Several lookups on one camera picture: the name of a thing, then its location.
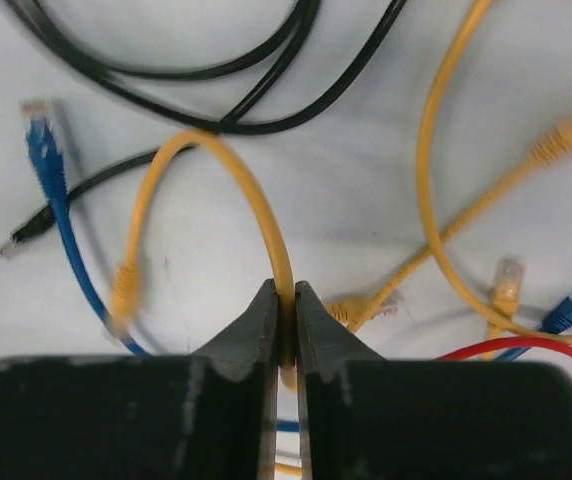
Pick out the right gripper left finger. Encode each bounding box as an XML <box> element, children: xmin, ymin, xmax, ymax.
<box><xmin>185</xmin><ymin>280</ymin><xmax>279</xmax><ymax>479</ymax></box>

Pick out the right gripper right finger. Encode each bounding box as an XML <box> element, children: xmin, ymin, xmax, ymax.
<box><xmin>295</xmin><ymin>281</ymin><xmax>381</xmax><ymax>479</ymax></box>

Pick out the long yellow ethernet cable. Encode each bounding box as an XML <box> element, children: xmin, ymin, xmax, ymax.
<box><xmin>326</xmin><ymin>0</ymin><xmax>572</xmax><ymax>346</ymax></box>

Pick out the short yellow ethernet cable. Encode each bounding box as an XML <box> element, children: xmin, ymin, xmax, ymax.
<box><xmin>109</xmin><ymin>128</ymin><xmax>300</xmax><ymax>392</ymax></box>

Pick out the red ethernet cable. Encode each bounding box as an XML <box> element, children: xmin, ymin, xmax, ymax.
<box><xmin>430</xmin><ymin>336</ymin><xmax>572</xmax><ymax>401</ymax></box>

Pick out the blue ethernet cable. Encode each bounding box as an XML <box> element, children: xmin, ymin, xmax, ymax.
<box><xmin>19</xmin><ymin>98</ymin><xmax>303</xmax><ymax>436</ymax></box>

